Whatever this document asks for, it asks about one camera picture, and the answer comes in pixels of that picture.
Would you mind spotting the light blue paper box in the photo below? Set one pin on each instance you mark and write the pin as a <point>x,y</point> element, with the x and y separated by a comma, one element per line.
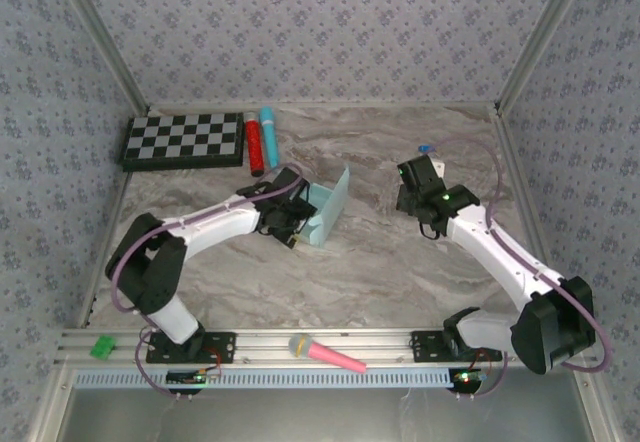
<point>327,212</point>

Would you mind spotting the small blue object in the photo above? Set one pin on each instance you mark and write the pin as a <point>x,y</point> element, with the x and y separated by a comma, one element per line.
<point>426,149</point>

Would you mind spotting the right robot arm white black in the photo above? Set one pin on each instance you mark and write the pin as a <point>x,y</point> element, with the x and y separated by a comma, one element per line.
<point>500,257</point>

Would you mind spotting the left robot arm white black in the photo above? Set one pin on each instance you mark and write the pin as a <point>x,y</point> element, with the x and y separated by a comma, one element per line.
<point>215,222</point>

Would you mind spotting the red glitter tube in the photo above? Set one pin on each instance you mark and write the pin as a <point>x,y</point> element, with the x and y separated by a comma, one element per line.
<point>254,147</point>

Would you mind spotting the teal toy microphone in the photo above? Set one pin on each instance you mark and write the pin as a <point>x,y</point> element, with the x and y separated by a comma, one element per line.
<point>270,137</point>

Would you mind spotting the pink toy microphone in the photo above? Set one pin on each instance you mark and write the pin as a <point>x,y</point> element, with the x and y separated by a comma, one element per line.
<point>330,354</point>

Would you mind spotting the black and grey chessboard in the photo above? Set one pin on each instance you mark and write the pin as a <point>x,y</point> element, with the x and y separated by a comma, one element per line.
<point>175,137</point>

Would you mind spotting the green toy block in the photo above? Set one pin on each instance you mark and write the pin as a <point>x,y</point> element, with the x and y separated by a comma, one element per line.
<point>102,348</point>

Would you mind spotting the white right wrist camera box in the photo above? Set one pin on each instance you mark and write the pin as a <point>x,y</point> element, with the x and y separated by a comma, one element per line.
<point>439,169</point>

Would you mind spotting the aluminium mounting rail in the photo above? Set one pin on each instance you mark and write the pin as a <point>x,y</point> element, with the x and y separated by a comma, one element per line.
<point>270,347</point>

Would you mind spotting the aluminium rear rail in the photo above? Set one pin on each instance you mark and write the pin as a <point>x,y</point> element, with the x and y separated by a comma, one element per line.
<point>325,105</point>

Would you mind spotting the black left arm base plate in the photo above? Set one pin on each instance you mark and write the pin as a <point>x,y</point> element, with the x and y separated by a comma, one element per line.
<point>222,347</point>

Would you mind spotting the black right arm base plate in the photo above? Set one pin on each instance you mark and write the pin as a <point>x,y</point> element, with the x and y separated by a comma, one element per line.
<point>425,347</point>

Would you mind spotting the aluminium corner post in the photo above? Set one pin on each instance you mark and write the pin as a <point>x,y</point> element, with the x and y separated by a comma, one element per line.
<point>104,37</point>
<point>541,37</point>

